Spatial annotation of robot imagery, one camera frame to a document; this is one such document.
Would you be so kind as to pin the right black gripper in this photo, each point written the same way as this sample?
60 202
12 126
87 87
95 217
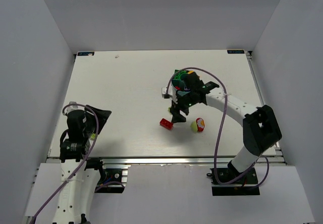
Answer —
180 107

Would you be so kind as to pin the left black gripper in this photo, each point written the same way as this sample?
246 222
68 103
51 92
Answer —
95 119

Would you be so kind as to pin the red rectangular lego brick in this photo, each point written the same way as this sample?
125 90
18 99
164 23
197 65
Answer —
166 124

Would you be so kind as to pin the red flower lego piece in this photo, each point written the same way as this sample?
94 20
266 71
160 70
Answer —
200 124

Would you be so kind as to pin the green lego plate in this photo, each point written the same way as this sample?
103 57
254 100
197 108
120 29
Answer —
179 74

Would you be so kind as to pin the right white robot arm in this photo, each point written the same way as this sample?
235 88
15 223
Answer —
260 127

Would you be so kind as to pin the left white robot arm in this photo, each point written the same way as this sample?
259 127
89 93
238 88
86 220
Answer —
79 174

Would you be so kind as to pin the teal round divided container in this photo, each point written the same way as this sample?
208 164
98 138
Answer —
180 85

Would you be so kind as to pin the left corner label sticker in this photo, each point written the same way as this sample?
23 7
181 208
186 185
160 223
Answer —
85 53

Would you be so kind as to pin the corner label sticker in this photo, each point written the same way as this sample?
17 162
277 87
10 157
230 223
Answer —
85 53
235 51

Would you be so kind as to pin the right corner label sticker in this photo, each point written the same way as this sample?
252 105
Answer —
235 51

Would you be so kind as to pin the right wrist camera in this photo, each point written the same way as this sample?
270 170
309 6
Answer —
169 93

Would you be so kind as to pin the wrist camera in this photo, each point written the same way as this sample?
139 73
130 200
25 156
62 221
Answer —
72 106
169 93

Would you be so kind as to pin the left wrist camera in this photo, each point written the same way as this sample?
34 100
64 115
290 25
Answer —
72 106

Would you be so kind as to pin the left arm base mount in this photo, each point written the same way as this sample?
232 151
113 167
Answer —
110 178

